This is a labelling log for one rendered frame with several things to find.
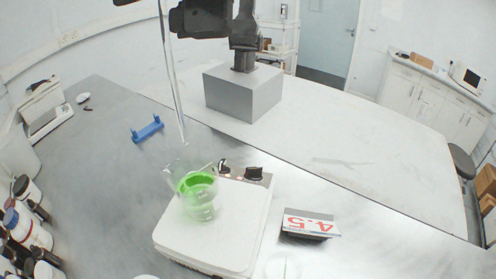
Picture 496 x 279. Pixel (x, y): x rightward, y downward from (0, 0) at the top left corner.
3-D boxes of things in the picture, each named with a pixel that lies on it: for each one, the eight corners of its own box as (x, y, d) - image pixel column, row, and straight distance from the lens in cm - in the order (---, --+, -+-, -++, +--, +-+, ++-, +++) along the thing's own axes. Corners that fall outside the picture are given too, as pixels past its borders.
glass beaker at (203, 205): (225, 191, 26) (218, 146, 20) (226, 227, 23) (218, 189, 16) (181, 192, 27) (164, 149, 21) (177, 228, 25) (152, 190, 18)
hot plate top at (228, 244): (190, 172, 30) (189, 169, 29) (268, 190, 27) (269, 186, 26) (151, 241, 26) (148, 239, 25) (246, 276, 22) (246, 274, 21)
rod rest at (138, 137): (158, 121, 59) (155, 110, 58) (164, 124, 57) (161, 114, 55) (131, 139, 56) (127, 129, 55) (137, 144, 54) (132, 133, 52)
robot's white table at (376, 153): (223, 167, 162) (212, 58, 113) (361, 236, 148) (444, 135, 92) (181, 207, 145) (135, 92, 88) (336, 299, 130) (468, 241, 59)
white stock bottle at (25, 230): (34, 250, 55) (-2, 222, 50) (45, 228, 55) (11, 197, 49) (46, 263, 50) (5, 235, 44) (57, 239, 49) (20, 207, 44)
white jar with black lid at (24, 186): (30, 195, 70) (15, 177, 67) (44, 188, 65) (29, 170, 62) (26, 213, 66) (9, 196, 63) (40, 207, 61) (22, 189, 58)
